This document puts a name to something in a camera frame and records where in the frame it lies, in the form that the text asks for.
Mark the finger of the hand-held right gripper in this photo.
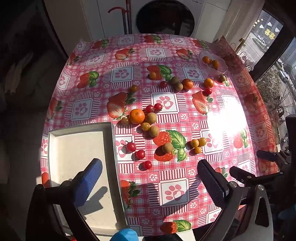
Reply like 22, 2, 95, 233
229, 166, 264, 186
256, 150, 286, 167

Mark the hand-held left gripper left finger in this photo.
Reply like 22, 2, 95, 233
28, 158, 103, 241

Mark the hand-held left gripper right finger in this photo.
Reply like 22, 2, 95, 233
194, 159, 274, 241

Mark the white rectangular tray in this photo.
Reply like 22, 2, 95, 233
47, 122, 127, 237

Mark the person's right hand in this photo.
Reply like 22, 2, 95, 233
277, 206, 296, 224

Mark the person's left hand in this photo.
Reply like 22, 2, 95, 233
113, 228, 139, 241

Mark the red cherry tomato with stem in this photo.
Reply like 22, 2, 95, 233
121, 141, 137, 152

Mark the strawberry print tablecloth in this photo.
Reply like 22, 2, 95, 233
40, 34, 281, 234

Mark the dry plant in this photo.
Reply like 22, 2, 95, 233
257, 67, 296, 130

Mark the clear glass bowl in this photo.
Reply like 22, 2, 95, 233
198, 50, 228, 76

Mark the grey cushion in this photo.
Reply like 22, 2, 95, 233
0, 50, 63, 112

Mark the window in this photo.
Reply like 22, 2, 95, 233
240, 9, 296, 79

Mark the white cloth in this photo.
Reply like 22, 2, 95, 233
5, 52, 35, 93

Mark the white washing machine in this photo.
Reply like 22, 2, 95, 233
129, 0, 208, 39

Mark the red mop handle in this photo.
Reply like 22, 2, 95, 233
108, 0, 131, 35

